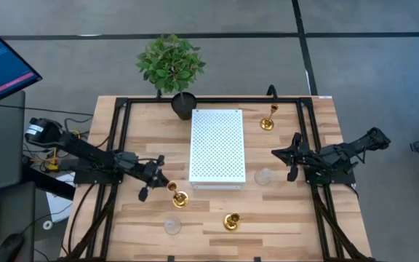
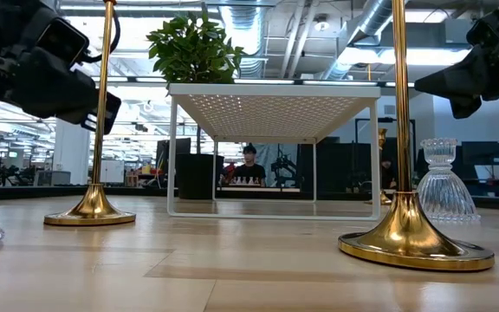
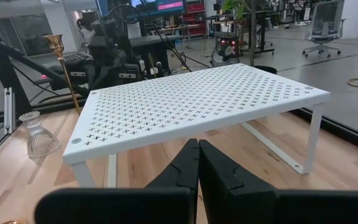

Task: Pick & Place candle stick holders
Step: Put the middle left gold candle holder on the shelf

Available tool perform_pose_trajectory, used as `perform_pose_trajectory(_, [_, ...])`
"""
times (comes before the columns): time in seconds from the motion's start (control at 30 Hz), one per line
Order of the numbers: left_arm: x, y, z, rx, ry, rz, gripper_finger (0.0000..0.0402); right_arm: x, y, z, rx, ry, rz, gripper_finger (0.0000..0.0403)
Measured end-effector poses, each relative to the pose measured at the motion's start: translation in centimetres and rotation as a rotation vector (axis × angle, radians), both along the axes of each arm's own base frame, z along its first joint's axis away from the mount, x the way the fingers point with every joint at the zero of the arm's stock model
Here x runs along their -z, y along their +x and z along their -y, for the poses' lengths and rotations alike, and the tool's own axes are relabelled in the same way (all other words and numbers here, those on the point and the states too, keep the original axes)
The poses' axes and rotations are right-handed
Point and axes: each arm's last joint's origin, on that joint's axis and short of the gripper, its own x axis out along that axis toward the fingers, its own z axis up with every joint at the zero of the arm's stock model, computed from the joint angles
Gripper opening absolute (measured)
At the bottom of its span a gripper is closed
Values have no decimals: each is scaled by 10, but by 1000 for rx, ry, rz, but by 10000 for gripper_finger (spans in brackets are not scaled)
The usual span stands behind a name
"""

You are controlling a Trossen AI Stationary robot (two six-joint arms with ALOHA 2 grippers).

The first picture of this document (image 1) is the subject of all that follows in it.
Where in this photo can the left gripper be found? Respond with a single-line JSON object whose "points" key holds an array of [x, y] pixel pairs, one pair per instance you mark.
{"points": [[150, 172]]}

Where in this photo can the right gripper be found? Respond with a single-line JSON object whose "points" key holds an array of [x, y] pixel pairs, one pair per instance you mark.
{"points": [[304, 154]]}

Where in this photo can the tall gold candlestick holder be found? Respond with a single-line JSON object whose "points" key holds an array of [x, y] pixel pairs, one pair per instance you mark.
{"points": [[180, 199]]}

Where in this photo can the clear glass candle holder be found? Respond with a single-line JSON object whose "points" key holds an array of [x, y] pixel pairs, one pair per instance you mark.
{"points": [[172, 226], [263, 177]]}

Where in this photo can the medium gold candlestick holder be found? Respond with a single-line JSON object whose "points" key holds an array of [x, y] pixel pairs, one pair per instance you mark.
{"points": [[267, 124]]}

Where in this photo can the short gold candlestick holder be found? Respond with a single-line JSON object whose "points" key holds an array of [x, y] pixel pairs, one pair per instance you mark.
{"points": [[231, 222]]}

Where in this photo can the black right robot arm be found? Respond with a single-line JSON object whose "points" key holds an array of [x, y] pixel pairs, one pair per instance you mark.
{"points": [[355, 146]]}

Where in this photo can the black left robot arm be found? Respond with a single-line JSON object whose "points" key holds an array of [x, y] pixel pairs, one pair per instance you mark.
{"points": [[86, 150]]}

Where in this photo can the white perforated metal shelf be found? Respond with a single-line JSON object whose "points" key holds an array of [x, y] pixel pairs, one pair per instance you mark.
{"points": [[216, 149]]}

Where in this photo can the small white label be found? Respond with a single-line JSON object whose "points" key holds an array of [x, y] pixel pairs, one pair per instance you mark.
{"points": [[324, 97]]}

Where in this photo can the black plant pot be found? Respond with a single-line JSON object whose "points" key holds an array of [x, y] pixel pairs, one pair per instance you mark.
{"points": [[184, 107]]}

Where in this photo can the white paper sheet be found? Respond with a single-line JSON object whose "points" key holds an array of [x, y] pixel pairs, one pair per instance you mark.
{"points": [[58, 203]]}

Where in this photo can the yellow connector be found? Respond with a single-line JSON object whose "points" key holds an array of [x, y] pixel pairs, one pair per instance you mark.
{"points": [[52, 162]]}

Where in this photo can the black diagonal beam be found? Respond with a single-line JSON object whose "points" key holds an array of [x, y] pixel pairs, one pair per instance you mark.
{"points": [[49, 182]]}

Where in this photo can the green artificial plant foliage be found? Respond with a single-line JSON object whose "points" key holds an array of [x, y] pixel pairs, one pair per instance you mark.
{"points": [[171, 62]]}

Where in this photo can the white tape roll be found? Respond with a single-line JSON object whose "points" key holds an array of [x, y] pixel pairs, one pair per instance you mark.
{"points": [[47, 225]]}

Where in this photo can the grey desk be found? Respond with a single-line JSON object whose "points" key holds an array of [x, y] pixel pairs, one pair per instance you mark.
{"points": [[13, 218]]}

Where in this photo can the black computer mouse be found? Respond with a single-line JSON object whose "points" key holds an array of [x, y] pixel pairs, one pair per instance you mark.
{"points": [[9, 249]]}

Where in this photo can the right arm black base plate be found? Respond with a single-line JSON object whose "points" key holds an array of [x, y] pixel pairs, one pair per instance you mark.
{"points": [[344, 179]]}

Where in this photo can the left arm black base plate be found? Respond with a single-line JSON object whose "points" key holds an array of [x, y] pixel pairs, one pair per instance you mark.
{"points": [[86, 178]]}

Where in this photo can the black metal table frame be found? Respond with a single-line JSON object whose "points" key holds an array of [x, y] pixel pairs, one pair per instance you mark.
{"points": [[213, 99]]}

